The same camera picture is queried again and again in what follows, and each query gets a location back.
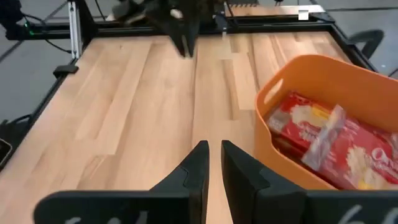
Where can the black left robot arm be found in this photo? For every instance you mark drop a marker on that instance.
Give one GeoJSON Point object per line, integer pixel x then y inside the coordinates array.
{"type": "Point", "coordinates": [12, 28]}

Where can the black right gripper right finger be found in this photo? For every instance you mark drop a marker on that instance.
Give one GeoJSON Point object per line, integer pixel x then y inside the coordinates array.
{"type": "Point", "coordinates": [248, 193]}

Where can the red popcorn bag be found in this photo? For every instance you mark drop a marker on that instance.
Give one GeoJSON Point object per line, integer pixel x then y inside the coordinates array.
{"type": "Point", "coordinates": [295, 121]}
{"type": "Point", "coordinates": [367, 161]}

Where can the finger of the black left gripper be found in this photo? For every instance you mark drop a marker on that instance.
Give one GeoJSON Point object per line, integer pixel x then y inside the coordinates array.
{"type": "Point", "coordinates": [178, 34]}
{"type": "Point", "coordinates": [192, 37]}

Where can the silver aluminium post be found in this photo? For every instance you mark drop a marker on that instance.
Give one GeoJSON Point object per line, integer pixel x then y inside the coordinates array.
{"type": "Point", "coordinates": [75, 31]}

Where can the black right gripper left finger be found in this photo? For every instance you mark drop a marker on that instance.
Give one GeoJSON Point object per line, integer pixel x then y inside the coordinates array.
{"type": "Point", "coordinates": [196, 180]}

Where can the black frame clamp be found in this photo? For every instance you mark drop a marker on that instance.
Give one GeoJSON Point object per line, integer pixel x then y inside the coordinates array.
{"type": "Point", "coordinates": [65, 70]}

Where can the orange plastic basket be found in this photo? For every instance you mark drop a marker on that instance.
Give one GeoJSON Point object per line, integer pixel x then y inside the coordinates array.
{"type": "Point", "coordinates": [326, 74]}

